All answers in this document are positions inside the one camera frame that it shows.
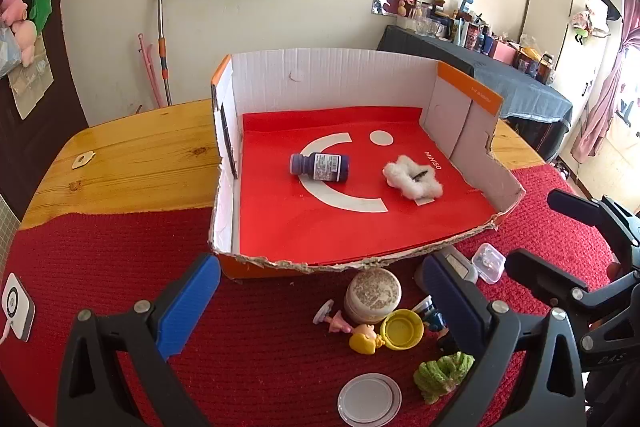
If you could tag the beige cloth organizer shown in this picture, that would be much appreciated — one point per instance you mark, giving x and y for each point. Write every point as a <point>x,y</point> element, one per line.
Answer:
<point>32,92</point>

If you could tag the white wardrobe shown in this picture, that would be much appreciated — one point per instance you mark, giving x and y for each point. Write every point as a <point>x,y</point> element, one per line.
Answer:
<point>550,7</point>

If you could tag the peach pig plush toy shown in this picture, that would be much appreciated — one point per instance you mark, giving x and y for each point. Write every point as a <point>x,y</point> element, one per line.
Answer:
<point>25,39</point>

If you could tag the pink curtain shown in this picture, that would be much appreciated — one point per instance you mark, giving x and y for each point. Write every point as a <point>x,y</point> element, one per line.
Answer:
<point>605,107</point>

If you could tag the green fuzzy scrunchie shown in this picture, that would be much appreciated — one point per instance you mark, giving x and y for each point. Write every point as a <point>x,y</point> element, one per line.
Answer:
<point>440,374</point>

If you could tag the pink yellow toy figure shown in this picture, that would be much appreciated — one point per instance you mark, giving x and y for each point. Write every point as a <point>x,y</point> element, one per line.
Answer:
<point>365,341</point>

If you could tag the small blue white tube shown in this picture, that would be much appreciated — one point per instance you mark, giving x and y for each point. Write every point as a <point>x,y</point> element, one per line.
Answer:
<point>432,317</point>

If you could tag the clear round plastic lid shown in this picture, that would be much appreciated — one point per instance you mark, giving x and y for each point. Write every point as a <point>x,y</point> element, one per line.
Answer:
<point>370,399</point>

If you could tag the small wooden tag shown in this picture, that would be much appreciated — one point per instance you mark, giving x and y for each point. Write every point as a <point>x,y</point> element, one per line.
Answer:
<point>82,159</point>

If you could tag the round speckled cream jar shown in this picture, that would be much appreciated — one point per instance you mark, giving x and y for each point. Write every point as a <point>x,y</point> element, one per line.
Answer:
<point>372,292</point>

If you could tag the small clear plastic box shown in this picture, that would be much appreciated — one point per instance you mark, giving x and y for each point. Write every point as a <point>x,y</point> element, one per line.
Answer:
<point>487,262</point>

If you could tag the red knitted mat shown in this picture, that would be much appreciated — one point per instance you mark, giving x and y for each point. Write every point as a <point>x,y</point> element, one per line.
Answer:
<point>125,257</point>

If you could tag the white orange cardboard box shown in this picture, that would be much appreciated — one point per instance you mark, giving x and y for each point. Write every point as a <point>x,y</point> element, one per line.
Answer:
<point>350,77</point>

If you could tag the clear plastic bag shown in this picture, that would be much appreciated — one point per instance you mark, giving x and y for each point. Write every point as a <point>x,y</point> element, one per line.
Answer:
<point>9,54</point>

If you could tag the green plush toy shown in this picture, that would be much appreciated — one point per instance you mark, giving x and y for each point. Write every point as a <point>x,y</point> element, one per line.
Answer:
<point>42,7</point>

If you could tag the dark brown door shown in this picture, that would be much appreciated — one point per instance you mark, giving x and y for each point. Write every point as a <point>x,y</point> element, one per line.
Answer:
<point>50,132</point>

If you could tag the purple bottle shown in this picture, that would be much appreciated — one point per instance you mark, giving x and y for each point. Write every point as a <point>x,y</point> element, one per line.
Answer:
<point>300,163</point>

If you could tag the hanging green white plush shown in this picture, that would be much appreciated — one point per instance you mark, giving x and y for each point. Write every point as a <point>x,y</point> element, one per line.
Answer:
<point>585,29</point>

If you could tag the grey earbuds case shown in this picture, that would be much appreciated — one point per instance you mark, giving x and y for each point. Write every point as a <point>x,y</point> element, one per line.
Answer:
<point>462,267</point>

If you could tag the yellow round cap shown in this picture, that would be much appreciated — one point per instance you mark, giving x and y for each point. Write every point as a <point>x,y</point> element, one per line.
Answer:
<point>400,332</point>

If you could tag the dresser with blue cloth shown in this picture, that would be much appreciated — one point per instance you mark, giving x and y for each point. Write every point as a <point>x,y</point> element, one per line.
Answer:
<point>500,77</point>

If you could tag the pink hanger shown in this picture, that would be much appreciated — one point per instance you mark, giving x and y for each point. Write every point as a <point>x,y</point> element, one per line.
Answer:
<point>150,72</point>

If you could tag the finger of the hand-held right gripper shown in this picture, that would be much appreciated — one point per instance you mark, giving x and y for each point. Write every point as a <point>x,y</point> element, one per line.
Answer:
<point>540,274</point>
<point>575,203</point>

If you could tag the row of cosmetics bottles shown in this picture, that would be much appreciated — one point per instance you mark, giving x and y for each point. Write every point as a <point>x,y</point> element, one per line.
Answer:
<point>470,34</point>

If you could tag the red paper sheet white smile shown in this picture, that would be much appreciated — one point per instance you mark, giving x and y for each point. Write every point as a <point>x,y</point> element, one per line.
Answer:
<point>280,217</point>

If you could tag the white square device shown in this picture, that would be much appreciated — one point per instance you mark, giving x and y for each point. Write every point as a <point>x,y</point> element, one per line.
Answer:
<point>14,304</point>

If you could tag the white fluffy star hair clip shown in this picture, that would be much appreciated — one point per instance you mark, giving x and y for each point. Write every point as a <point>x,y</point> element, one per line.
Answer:
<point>400,169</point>

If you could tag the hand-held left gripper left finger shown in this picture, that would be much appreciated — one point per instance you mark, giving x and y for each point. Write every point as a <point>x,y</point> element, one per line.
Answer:
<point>187,307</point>

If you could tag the pink plush toy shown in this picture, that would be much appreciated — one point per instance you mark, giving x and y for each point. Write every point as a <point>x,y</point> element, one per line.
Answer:
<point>14,7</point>

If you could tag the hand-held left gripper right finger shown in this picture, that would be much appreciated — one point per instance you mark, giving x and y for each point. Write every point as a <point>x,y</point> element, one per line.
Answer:
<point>450,297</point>

